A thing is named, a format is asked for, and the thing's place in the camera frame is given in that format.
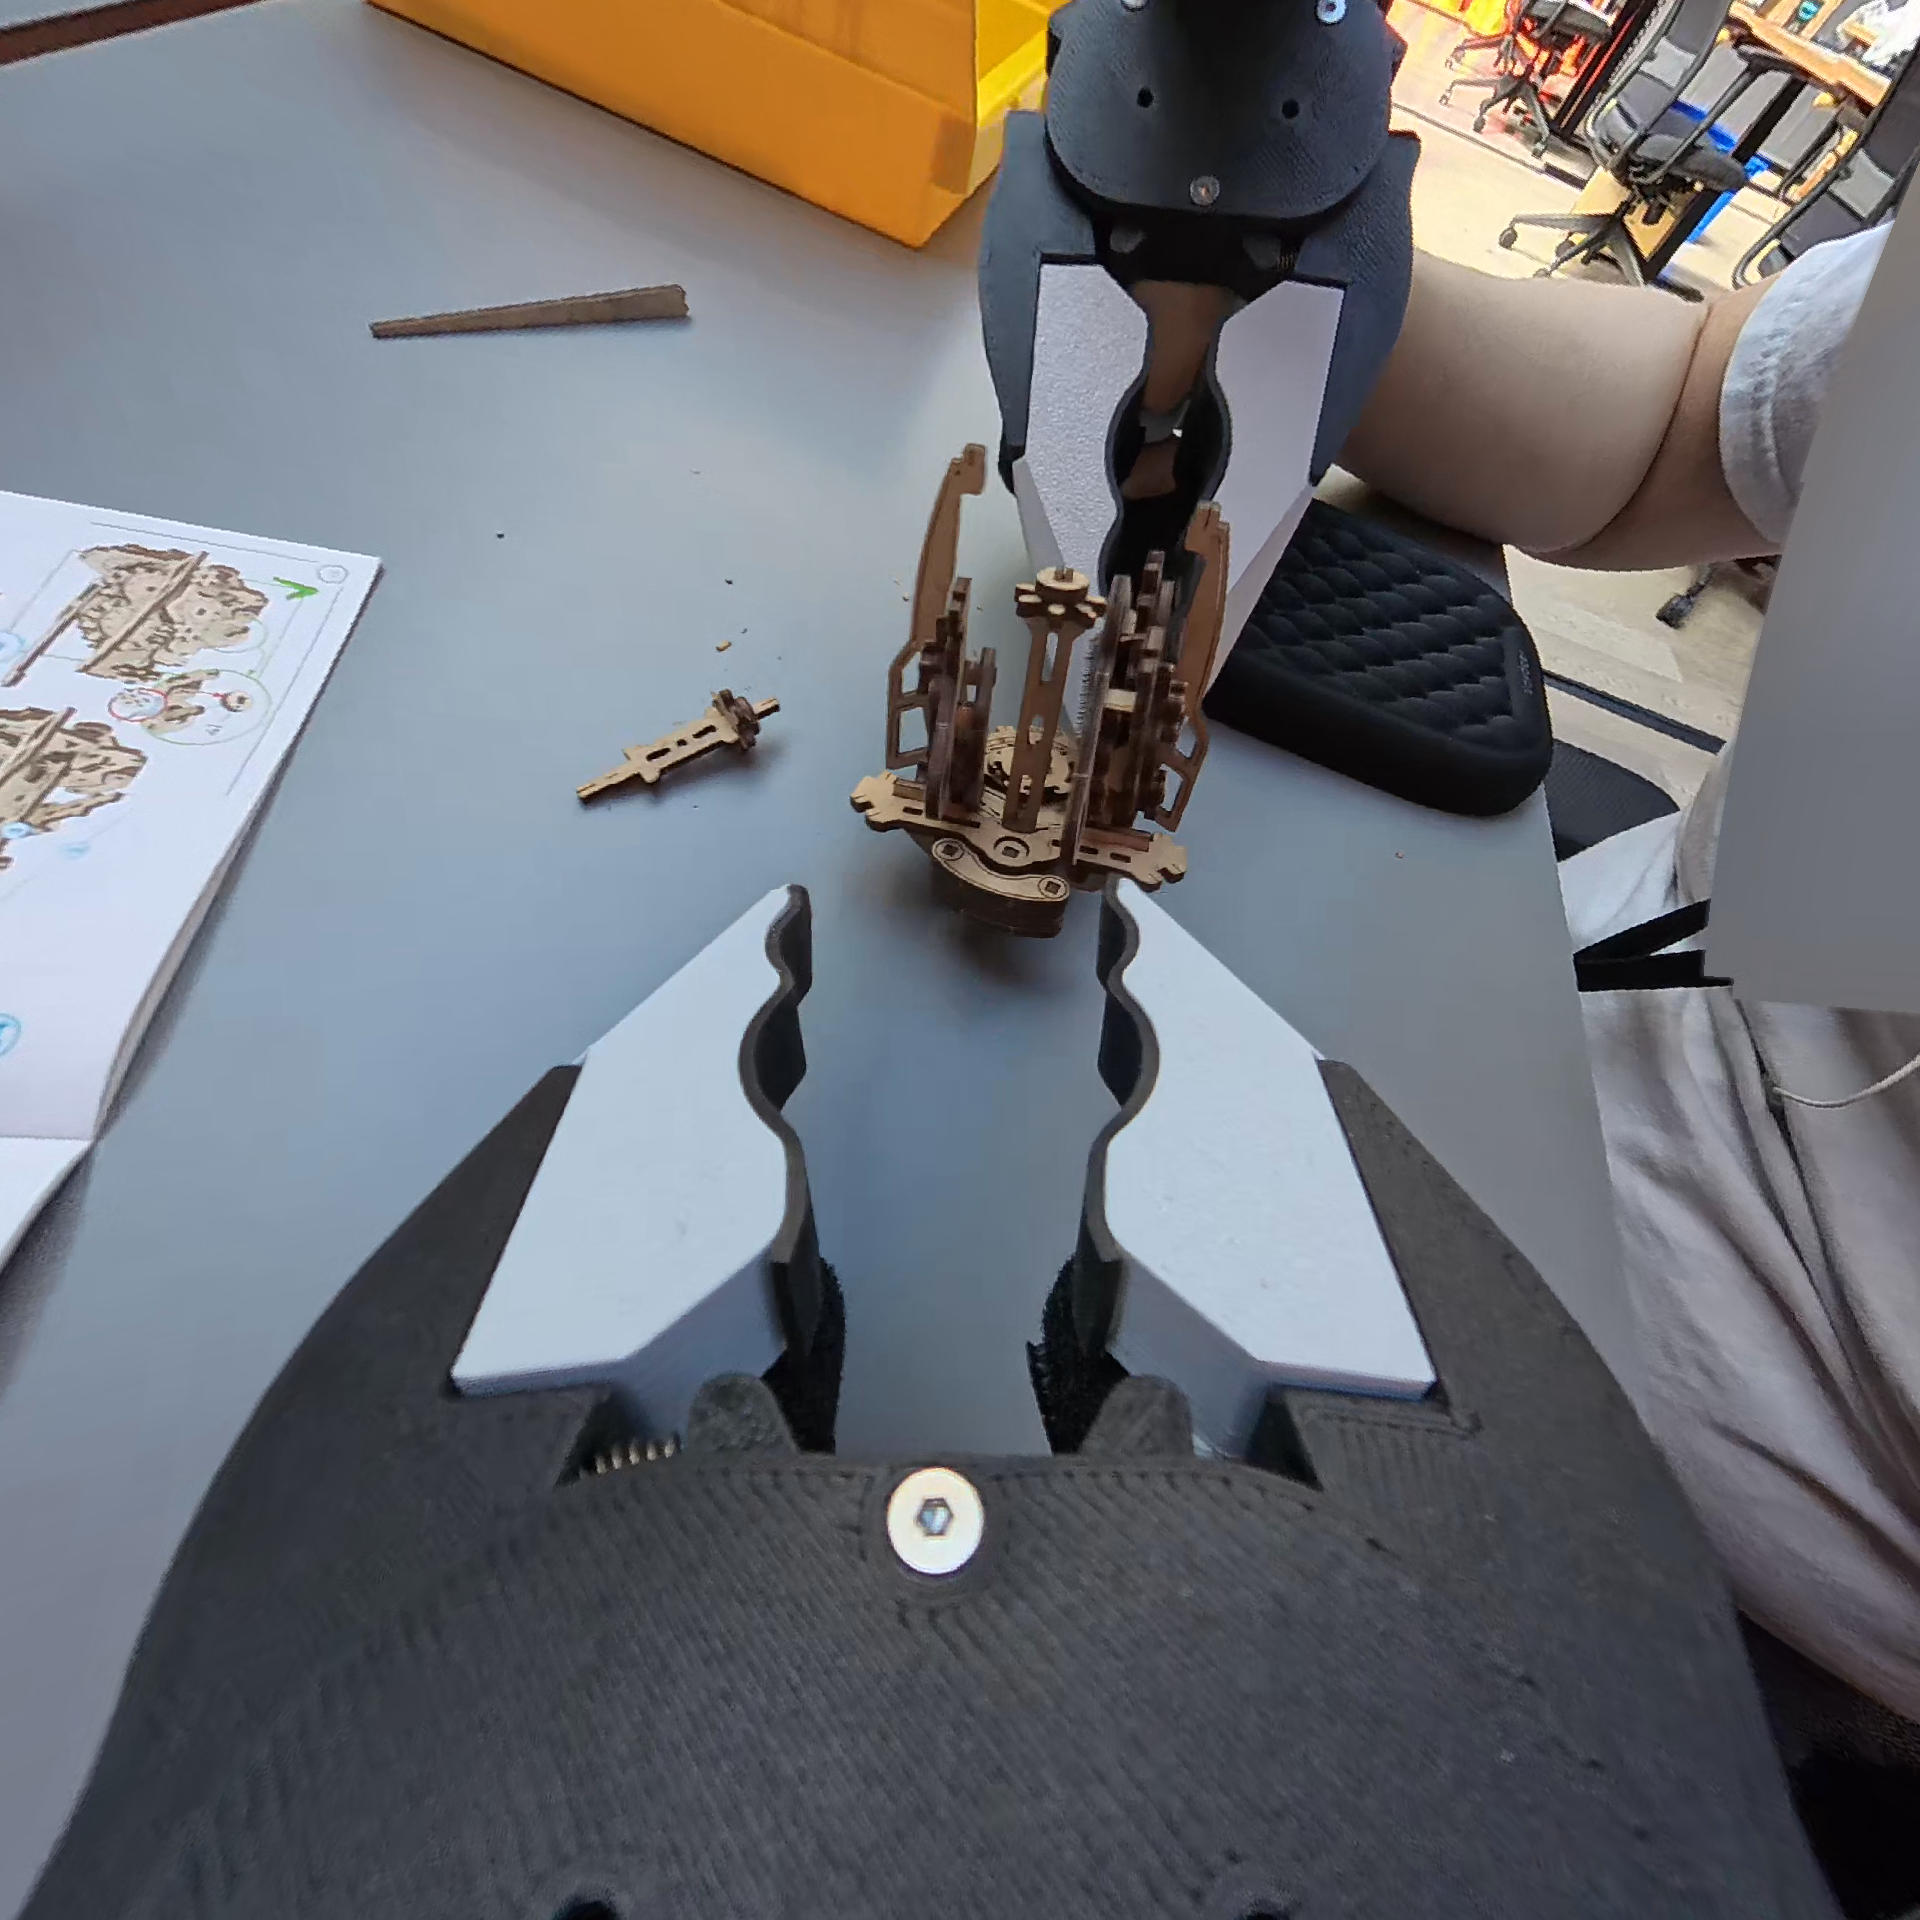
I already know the person's right hand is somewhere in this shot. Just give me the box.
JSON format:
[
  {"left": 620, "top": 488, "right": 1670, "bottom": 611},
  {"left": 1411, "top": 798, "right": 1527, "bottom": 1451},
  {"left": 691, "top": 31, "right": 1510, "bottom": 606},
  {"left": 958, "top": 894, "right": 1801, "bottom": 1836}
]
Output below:
[{"left": 1128, "top": 278, "right": 1243, "bottom": 501}]

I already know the black strap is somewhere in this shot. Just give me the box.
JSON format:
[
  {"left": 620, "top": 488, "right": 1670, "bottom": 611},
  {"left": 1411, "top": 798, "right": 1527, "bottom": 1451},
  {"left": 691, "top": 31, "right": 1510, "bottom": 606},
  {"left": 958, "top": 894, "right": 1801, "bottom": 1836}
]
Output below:
[{"left": 1574, "top": 901, "right": 1736, "bottom": 993}]

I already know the wooden gear model assembly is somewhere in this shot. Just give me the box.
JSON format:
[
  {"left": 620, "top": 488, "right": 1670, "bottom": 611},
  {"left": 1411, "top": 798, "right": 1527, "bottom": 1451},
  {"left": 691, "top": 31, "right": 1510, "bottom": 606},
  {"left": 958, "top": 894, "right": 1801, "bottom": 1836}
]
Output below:
[{"left": 848, "top": 446, "right": 1236, "bottom": 940}]

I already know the person's right forearm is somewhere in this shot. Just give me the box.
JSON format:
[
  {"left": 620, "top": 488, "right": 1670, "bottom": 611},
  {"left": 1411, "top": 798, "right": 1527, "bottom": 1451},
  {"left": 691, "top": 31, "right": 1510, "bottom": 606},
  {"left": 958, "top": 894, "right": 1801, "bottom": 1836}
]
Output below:
[{"left": 1340, "top": 246, "right": 1748, "bottom": 570}]

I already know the white instruction booklet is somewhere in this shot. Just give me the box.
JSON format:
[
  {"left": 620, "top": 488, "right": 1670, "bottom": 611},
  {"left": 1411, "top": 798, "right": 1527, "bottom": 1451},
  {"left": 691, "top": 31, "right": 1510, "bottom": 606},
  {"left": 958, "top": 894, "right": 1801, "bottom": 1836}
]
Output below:
[{"left": 0, "top": 488, "right": 383, "bottom": 1263}]

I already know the small wooden axle part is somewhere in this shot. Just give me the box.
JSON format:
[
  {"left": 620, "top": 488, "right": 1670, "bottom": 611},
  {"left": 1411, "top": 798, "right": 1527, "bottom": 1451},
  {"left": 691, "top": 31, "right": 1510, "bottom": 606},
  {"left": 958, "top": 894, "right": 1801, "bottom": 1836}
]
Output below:
[{"left": 577, "top": 688, "right": 784, "bottom": 803}]

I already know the black mesh office chair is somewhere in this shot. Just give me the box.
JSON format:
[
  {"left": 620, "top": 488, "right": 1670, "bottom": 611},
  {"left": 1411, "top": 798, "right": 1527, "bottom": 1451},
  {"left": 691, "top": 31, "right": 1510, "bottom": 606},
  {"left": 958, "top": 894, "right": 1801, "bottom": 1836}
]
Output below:
[
  {"left": 1733, "top": 83, "right": 1901, "bottom": 294},
  {"left": 1441, "top": 0, "right": 1601, "bottom": 153},
  {"left": 1501, "top": 0, "right": 1804, "bottom": 286}
]

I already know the black wrist rest pad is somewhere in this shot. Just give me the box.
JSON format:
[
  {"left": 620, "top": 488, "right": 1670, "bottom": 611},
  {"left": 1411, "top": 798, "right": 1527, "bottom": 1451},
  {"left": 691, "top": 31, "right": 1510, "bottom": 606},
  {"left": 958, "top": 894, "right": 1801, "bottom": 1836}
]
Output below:
[{"left": 1203, "top": 501, "right": 1556, "bottom": 820}]

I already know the yellow plastic bin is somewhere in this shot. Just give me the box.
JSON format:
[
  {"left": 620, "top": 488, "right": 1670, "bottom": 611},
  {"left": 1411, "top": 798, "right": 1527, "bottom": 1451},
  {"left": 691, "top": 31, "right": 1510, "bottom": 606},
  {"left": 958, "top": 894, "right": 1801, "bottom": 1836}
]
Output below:
[{"left": 366, "top": 0, "right": 1053, "bottom": 248}]

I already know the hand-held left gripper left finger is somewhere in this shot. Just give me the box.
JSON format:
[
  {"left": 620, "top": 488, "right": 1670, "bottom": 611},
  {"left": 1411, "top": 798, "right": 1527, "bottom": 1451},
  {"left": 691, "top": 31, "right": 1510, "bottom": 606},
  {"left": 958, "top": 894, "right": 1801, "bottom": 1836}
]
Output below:
[{"left": 450, "top": 886, "right": 824, "bottom": 1450}]

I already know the thin white cable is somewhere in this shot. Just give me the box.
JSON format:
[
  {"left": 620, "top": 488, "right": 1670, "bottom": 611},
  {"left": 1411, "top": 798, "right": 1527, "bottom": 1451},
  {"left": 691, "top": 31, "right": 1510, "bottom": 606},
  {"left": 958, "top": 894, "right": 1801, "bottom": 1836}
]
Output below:
[{"left": 1763, "top": 1050, "right": 1920, "bottom": 1116}]

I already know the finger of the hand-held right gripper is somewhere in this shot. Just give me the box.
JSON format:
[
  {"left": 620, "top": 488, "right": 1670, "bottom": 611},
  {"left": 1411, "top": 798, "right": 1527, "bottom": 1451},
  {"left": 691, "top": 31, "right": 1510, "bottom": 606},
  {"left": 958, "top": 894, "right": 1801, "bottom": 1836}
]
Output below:
[
  {"left": 1006, "top": 256, "right": 1157, "bottom": 594},
  {"left": 1177, "top": 278, "right": 1347, "bottom": 684}
]

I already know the person in white shirt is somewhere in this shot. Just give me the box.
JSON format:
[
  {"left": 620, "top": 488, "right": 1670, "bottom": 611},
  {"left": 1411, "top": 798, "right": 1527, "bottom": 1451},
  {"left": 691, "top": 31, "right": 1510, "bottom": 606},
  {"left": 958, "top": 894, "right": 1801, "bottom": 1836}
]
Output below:
[{"left": 1551, "top": 227, "right": 1920, "bottom": 1727}]

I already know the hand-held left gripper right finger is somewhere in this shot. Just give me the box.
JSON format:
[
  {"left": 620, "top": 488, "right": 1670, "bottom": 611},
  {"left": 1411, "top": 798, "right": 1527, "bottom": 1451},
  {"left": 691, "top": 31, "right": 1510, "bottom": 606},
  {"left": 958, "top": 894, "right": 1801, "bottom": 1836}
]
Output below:
[{"left": 1081, "top": 877, "right": 1446, "bottom": 1457}]

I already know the wooden wedge stick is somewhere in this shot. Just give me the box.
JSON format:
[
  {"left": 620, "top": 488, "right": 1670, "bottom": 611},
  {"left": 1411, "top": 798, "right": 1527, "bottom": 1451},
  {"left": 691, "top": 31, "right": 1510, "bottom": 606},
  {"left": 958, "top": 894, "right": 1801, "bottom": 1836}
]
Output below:
[{"left": 368, "top": 286, "right": 691, "bottom": 340}]

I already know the wooden edged desk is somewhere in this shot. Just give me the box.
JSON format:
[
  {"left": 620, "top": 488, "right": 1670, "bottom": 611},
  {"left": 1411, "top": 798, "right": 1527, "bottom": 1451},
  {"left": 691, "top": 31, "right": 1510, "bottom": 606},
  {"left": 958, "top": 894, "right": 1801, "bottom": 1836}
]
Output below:
[{"left": 1727, "top": 0, "right": 1920, "bottom": 107}]

